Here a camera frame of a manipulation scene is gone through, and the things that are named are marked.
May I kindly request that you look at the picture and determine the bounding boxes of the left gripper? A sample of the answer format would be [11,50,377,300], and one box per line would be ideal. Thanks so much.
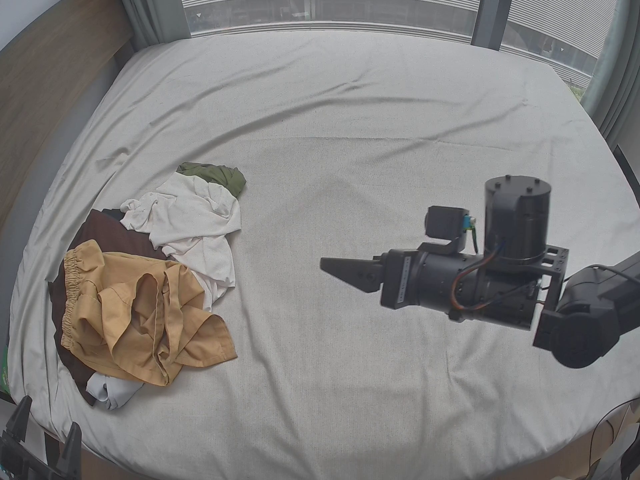
[0,395,83,480]

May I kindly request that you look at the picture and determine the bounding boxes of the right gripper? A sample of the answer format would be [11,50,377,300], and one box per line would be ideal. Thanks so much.
[320,249,483,324]

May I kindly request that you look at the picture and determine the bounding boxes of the tan shorts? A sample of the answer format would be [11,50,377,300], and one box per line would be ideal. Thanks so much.
[60,239,239,388]

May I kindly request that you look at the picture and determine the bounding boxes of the pale grey garment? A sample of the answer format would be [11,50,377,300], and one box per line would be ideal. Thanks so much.
[85,371,147,412]

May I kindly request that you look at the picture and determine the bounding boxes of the olive green garment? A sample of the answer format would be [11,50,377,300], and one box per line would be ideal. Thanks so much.
[176,161,248,200]

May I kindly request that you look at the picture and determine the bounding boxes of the white garment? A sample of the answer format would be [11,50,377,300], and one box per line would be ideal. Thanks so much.
[119,172,243,315]

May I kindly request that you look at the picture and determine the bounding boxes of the dark brown garment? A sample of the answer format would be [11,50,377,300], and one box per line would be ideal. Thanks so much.
[46,208,173,409]

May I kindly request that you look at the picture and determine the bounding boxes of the window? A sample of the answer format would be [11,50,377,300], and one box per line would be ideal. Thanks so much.
[170,0,626,91]

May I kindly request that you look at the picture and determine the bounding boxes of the grey-green curtain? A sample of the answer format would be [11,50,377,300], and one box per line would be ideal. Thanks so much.
[109,0,193,54]
[579,0,640,150]

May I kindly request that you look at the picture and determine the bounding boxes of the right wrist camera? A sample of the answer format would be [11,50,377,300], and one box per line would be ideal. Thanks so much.
[417,205,475,256]

